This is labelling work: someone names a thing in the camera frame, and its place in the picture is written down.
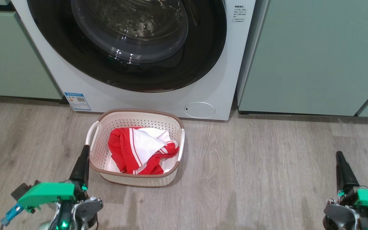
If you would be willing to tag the black round glass washer door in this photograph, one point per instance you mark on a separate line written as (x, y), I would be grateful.
(59, 57)

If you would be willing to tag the red and white garment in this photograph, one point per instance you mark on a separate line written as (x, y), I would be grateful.
(123, 150)

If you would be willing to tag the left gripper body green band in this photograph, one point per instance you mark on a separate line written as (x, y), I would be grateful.
(46, 191)

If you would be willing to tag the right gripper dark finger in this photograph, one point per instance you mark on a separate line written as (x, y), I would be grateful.
(345, 175)

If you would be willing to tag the cream laundry basket brown rim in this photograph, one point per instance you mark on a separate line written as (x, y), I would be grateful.
(120, 123)

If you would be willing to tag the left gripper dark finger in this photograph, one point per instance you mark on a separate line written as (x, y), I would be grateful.
(81, 166)

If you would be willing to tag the white front-load washing machine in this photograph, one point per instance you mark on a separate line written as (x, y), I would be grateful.
(139, 102)

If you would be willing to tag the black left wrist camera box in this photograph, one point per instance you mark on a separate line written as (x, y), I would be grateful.
(19, 190)

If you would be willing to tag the pale green cabinet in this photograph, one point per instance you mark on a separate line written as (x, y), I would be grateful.
(308, 57)
(11, 57)

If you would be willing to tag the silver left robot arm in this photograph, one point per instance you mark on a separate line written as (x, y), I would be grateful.
(86, 207)

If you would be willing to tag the blue energy label sticker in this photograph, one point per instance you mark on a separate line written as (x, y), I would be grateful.
(78, 101)

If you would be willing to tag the round white filter cover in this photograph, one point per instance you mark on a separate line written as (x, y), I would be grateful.
(200, 110)

